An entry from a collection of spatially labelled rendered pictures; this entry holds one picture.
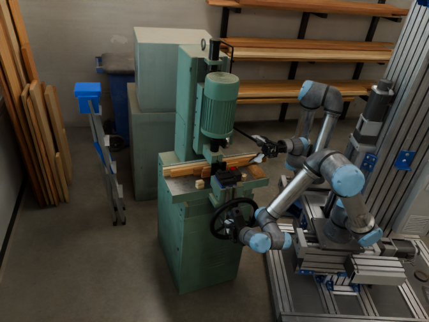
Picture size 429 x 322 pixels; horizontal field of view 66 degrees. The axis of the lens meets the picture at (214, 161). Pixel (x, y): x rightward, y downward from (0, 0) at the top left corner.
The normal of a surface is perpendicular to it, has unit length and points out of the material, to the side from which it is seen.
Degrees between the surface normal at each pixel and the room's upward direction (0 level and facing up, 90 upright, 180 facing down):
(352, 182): 84
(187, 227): 90
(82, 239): 1
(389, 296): 0
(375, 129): 90
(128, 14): 90
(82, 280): 0
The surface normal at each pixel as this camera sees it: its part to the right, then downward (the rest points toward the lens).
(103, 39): 0.26, 0.55
